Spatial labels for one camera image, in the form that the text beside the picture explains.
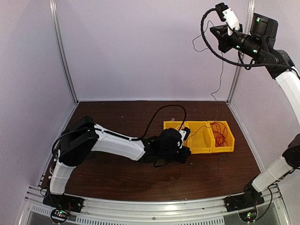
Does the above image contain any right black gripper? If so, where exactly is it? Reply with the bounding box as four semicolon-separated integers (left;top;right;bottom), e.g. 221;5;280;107
210;23;264;60

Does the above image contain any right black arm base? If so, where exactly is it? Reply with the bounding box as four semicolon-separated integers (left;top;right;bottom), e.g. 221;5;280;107
224;191;264;212

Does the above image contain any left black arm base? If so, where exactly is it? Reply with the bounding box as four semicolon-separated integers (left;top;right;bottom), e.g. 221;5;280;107
43;194;84;213

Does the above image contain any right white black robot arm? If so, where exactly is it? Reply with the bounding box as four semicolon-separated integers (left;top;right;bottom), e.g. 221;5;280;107
210;8;300;207

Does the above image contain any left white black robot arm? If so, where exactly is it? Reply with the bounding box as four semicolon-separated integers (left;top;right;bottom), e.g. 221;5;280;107
48;116;191;208

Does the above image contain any middle yellow plastic bin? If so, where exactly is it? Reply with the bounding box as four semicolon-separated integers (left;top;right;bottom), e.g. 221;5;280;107
187;121;214;154

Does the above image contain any yellow plastic bin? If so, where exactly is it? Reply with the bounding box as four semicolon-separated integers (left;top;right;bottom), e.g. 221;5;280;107
164;121;190;132
208;121;235;153
187;121;214;154

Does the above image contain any left yellow plastic bin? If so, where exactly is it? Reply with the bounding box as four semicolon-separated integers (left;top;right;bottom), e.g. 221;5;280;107
164;121;190;132

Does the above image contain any right yellow plastic bin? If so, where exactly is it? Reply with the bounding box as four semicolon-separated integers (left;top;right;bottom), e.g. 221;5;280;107
208;121;235;153

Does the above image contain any right circuit board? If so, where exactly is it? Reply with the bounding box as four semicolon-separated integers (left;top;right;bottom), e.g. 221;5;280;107
239;210;258;223

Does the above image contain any circuit board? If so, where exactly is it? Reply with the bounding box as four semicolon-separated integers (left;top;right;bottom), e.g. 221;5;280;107
50;209;71;224
239;210;258;223

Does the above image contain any left circuit board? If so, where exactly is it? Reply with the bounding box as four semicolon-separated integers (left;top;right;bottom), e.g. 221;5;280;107
50;209;71;224

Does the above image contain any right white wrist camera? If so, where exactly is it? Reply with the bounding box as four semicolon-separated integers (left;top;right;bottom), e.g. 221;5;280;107
215;2;242;36

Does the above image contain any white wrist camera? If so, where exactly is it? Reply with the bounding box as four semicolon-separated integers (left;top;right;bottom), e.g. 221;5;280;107
215;2;242;36
179;127;191;146

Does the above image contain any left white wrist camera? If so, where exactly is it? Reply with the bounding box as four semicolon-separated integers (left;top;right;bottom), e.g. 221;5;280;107
179;127;191;146

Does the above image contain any right aluminium frame post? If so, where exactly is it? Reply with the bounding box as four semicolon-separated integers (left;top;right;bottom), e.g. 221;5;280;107
226;0;256;106

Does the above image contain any aluminium frame post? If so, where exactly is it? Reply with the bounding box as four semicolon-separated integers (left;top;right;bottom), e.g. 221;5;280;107
49;0;79;105
226;0;256;106

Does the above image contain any aluminium front rail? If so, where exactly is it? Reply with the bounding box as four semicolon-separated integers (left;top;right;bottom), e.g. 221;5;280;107
20;180;293;225

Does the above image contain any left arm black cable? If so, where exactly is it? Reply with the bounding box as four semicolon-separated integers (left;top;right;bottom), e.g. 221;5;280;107
51;105;188;165

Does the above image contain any left aluminium frame post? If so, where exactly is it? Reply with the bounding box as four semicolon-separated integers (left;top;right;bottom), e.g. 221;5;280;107
49;0;79;105

